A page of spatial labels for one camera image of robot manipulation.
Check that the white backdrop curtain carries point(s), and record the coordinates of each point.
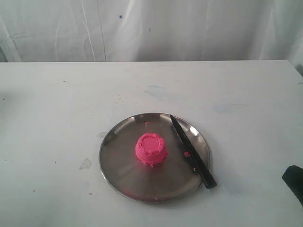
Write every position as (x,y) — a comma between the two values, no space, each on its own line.
(151,30)

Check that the round steel plate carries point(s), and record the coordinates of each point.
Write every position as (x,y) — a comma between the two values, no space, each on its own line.
(172,179)

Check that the pink dough lump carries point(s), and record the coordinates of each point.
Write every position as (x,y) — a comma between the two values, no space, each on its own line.
(150,149)

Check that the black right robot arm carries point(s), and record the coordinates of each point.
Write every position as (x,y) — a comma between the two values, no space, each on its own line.
(293,177)

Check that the black knife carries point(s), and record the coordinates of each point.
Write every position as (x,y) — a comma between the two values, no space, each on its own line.
(199,165)

